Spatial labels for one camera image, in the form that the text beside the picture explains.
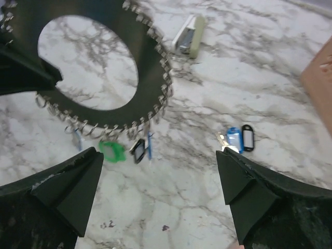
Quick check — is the blue key tag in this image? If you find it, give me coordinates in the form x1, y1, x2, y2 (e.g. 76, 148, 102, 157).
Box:
226, 127, 244, 154

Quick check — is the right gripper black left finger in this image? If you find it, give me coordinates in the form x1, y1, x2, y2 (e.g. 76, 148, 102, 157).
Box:
1, 147, 104, 248

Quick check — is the peach compartment organizer box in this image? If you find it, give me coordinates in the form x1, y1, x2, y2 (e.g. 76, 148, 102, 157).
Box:
300, 39, 331, 133

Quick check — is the beige stapler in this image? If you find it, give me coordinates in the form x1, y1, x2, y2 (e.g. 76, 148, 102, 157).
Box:
171, 15, 206, 59

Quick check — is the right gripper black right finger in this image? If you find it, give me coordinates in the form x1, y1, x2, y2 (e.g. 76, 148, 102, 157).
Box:
216, 148, 331, 248

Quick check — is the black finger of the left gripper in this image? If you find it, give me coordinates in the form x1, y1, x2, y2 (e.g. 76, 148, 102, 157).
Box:
1, 36, 63, 95

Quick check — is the green key tag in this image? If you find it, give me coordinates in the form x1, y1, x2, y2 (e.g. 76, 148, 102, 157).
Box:
99, 141, 126, 163

